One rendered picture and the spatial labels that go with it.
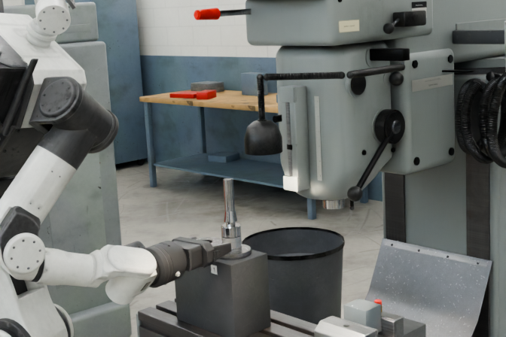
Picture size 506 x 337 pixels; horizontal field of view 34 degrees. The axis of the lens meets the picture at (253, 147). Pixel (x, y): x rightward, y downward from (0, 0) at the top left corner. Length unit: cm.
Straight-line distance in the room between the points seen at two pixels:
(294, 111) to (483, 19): 57
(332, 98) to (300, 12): 18
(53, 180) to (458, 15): 94
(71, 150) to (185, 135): 731
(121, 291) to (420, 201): 79
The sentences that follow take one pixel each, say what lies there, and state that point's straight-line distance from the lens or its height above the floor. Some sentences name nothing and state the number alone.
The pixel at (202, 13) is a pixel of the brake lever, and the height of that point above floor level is 170.
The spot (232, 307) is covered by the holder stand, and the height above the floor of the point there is 102.
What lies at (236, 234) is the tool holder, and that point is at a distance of 200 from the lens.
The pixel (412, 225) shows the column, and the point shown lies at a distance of 216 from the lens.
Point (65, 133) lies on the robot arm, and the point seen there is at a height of 149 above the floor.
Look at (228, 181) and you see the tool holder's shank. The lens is 198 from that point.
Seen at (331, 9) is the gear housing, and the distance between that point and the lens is 158.
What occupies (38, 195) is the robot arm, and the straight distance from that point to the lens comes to 163.
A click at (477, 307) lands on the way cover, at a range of 205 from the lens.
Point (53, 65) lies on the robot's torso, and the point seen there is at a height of 161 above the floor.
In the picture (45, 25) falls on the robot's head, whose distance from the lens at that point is 174.
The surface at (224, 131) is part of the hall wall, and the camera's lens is 844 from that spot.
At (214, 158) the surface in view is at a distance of 801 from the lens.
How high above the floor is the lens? 172
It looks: 10 degrees down
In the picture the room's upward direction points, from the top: 3 degrees counter-clockwise
